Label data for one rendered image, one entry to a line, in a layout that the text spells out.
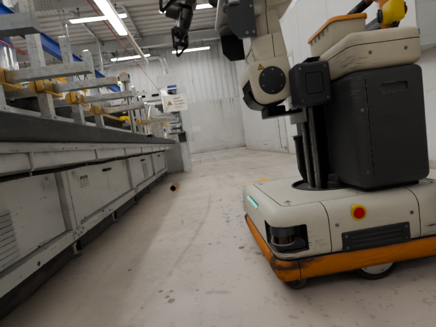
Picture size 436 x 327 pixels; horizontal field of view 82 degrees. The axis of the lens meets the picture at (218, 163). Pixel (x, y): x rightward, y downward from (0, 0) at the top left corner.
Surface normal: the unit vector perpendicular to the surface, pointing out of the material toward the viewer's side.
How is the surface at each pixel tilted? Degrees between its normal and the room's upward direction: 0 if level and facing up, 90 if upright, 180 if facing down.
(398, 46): 90
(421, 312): 0
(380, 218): 90
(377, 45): 90
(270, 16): 90
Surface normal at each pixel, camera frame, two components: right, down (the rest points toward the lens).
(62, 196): 0.07, 0.07
